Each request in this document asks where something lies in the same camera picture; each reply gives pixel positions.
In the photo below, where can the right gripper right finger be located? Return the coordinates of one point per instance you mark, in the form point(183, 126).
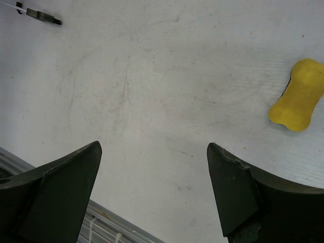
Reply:
point(257, 206)

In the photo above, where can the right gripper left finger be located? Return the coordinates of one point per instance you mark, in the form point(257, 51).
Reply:
point(48, 203)

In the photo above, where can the yellow whiteboard eraser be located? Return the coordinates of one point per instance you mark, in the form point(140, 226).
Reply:
point(295, 107)

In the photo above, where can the aluminium rail frame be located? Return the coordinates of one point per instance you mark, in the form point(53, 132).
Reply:
point(99, 224)

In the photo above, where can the black wire board stand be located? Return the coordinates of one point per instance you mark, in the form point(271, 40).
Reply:
point(38, 15)

